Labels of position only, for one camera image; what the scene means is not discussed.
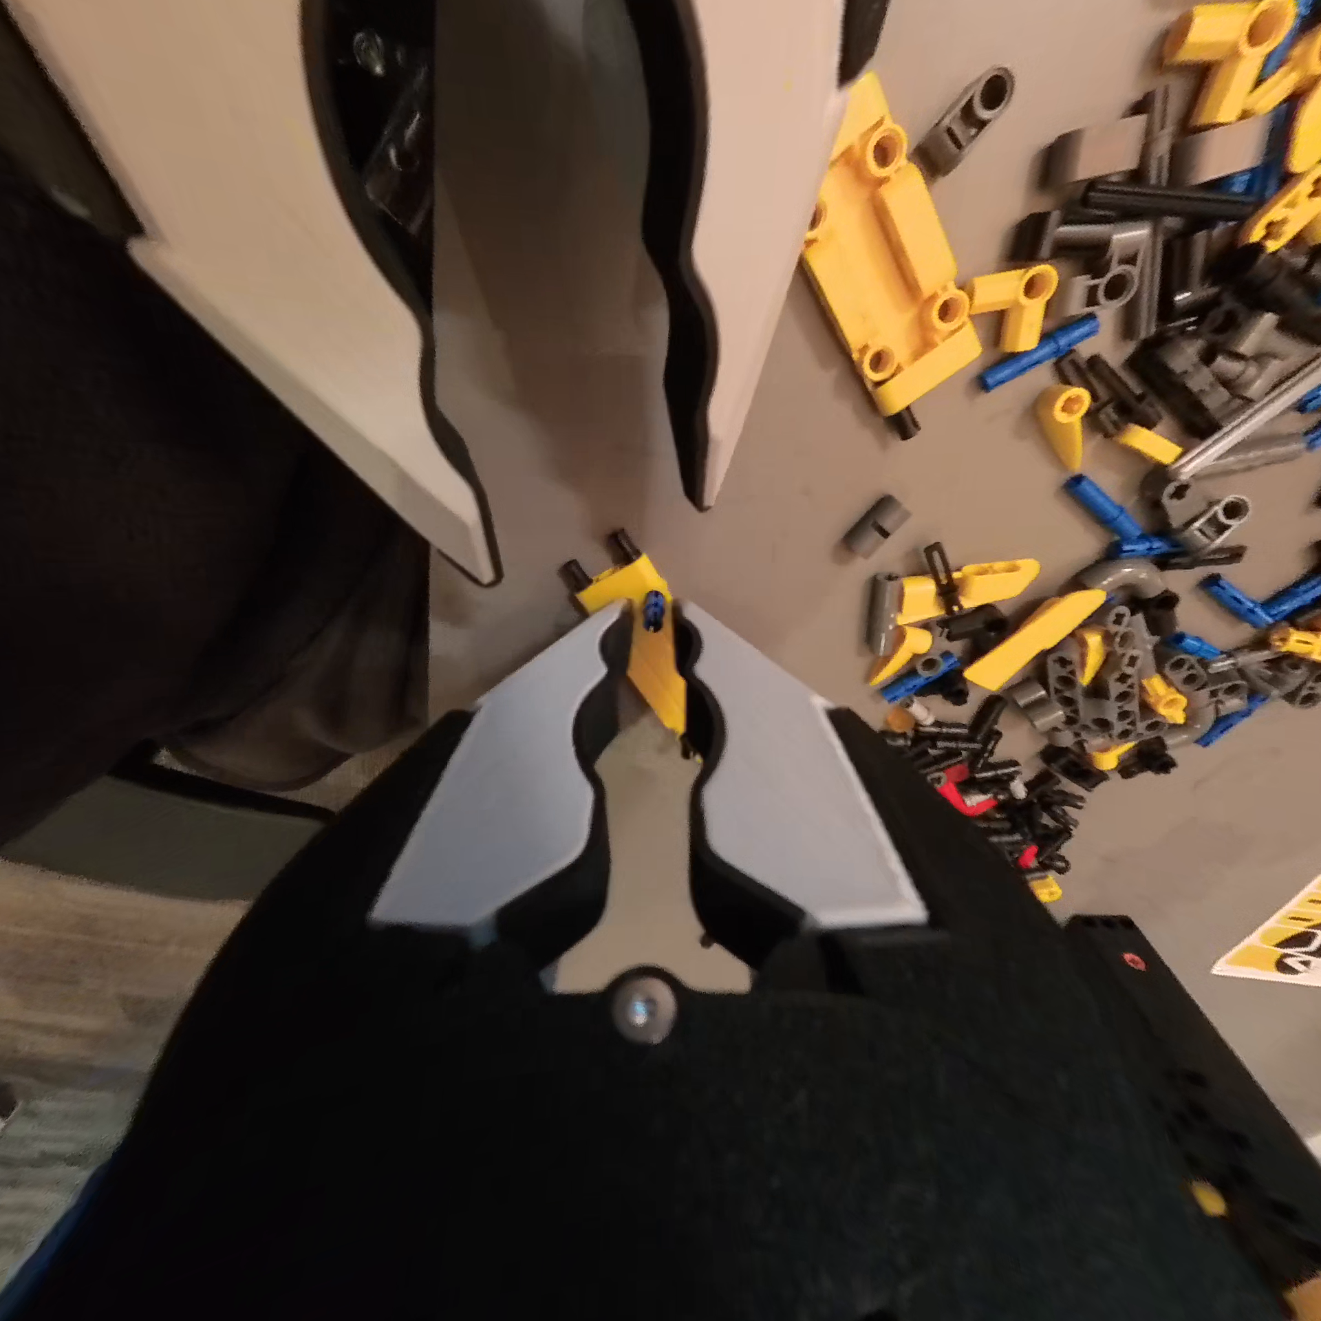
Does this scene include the yellow wing piece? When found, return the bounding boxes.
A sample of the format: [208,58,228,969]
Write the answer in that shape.
[896,558,1042,626]

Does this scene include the black brick tower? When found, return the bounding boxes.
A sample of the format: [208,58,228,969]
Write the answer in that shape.
[1063,913,1321,1292]

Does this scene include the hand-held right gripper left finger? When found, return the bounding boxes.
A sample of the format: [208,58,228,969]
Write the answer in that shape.
[368,600,634,977]

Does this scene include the yellow brick assembly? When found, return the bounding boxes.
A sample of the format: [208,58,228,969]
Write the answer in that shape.
[800,72,984,420]

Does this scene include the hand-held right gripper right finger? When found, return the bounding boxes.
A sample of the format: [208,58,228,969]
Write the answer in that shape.
[671,602,929,975]

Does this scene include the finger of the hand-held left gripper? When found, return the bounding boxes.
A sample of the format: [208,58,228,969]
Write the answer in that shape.
[620,0,859,512]
[10,0,506,591]

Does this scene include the yellow fin piece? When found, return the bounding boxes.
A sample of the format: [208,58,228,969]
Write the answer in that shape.
[867,624,936,690]

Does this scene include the short grey tube connector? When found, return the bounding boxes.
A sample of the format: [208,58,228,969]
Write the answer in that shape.
[841,493,913,558]

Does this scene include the person's dark trousers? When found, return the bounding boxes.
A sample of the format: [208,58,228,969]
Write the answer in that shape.
[155,443,434,797]

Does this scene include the yellow black sticker sheet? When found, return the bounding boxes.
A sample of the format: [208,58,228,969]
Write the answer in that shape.
[1213,875,1321,995]

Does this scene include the pile of black red pins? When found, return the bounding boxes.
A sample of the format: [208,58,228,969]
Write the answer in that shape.
[883,702,1086,909]

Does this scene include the yellow panel brick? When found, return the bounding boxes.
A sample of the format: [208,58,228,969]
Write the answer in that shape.
[574,552,706,765]

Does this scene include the pile of mixed toy bricks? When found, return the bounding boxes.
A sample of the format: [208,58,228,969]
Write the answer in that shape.
[862,0,1321,776]

